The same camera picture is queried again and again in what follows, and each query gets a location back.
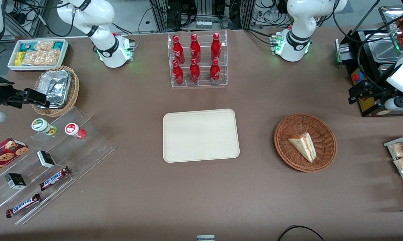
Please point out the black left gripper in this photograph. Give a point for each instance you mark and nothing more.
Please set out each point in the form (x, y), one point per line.
(376, 89)

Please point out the triangular sandwich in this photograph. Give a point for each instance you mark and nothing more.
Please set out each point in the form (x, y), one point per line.
(303, 145)

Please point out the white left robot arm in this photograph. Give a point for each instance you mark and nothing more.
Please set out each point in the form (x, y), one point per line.
(297, 43)

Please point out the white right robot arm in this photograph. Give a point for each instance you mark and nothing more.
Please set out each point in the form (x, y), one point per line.
(109, 50)

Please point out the light wicker basket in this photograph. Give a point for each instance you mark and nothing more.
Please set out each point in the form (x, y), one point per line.
(75, 87)

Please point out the brown round wicker basket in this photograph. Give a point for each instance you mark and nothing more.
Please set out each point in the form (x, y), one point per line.
(325, 144)

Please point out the tray of packaged pastries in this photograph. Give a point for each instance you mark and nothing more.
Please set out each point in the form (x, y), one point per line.
(389, 144)

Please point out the beige plastic tray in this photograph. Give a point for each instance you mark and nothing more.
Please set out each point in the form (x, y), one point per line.
(201, 135)

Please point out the black food warmer cabinet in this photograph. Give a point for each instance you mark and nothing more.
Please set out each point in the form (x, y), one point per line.
(369, 107)

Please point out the red emergency stop button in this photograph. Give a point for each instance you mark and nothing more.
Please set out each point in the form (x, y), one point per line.
(356, 77)

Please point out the aluminium foil container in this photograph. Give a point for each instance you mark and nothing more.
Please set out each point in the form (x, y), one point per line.
(56, 85)

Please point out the green label yogurt cup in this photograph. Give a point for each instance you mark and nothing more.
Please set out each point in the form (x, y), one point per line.
(41, 125)

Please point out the stainless steel pan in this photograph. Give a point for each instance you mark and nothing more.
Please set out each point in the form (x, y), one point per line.
(384, 47)
(384, 70)

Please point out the clear bag of biscuits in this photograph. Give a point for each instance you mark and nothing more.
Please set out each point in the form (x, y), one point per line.
(41, 57)
(44, 45)

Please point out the red label yogurt cup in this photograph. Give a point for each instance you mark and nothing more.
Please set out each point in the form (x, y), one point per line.
(72, 129)

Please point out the white plastic snack bin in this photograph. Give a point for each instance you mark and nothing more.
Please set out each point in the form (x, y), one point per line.
(12, 65)

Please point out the yellow snack packet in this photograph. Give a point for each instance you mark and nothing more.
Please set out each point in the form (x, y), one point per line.
(18, 58)

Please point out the grey box with green light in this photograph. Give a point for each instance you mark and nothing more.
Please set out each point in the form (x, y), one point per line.
(338, 50)

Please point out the teal snack packet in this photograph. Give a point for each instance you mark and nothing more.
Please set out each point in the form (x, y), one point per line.
(58, 45)
(26, 46)

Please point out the small black carton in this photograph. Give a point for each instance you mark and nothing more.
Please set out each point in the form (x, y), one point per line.
(15, 180)
(46, 159)

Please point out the red tartan cookie box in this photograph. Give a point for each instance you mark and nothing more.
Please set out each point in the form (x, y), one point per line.
(4, 155)

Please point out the clear acrylic stepped display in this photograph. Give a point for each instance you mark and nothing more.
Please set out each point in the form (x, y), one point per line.
(87, 150)

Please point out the Snickers chocolate bar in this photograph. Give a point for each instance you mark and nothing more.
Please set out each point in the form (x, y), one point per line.
(23, 205)
(54, 178)

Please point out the red cola bottle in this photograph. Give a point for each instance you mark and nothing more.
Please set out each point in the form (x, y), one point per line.
(194, 73)
(177, 50)
(215, 73)
(216, 48)
(195, 49)
(178, 74)

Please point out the clear acrylic bottle rack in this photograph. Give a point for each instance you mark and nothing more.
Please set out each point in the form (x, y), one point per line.
(203, 33)

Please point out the white power strip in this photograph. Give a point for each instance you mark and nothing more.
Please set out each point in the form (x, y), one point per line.
(204, 24)

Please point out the small grey device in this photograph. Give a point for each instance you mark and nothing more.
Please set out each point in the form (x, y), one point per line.
(205, 238)

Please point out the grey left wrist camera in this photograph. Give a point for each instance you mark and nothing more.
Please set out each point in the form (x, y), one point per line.
(400, 104)

